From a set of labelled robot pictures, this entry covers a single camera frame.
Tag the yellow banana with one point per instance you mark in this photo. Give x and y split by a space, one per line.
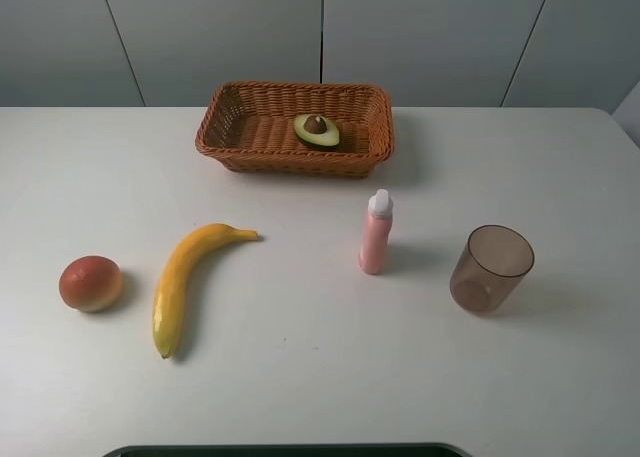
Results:
170 295

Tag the brown translucent plastic cup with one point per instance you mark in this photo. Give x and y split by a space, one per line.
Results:
493 262

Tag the pink bottle white cap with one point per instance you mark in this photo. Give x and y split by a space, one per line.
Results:
378 224

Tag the red orange round fruit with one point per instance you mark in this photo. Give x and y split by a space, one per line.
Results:
91 284

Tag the black tray edge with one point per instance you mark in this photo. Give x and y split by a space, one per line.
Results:
295 450

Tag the halved avocado with pit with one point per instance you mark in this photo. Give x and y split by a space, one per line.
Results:
316 131

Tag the brown wicker basket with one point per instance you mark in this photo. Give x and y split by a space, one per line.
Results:
249 127

